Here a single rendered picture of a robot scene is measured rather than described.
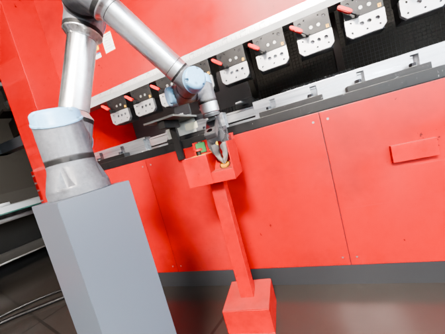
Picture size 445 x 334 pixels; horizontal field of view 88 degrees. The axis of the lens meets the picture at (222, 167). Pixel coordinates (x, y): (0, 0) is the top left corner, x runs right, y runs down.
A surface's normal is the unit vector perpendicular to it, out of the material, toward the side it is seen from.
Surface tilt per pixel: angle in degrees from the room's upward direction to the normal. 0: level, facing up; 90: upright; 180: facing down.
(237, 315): 90
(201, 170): 90
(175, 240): 90
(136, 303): 90
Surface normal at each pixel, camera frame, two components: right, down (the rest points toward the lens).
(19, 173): 0.80, -0.15
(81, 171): 0.57, -0.39
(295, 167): -0.33, 0.19
